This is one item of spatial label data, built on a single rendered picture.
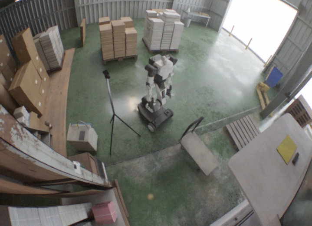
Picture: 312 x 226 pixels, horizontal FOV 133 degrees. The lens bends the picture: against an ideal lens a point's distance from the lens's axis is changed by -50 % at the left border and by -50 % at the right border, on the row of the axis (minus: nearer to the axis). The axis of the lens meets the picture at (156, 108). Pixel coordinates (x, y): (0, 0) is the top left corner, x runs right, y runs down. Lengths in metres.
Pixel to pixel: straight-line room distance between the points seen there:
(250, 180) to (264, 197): 0.16
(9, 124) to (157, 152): 2.36
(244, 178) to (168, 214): 1.82
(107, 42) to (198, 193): 4.13
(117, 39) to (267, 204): 4.11
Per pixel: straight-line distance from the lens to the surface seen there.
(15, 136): 0.54
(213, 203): 2.80
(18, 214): 1.09
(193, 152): 2.51
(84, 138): 2.18
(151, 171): 2.45
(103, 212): 2.03
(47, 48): 4.27
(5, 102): 3.61
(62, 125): 3.09
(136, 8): 8.38
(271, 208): 1.00
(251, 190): 0.90
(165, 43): 4.69
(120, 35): 3.89
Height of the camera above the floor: 2.41
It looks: 54 degrees down
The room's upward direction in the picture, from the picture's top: 13 degrees clockwise
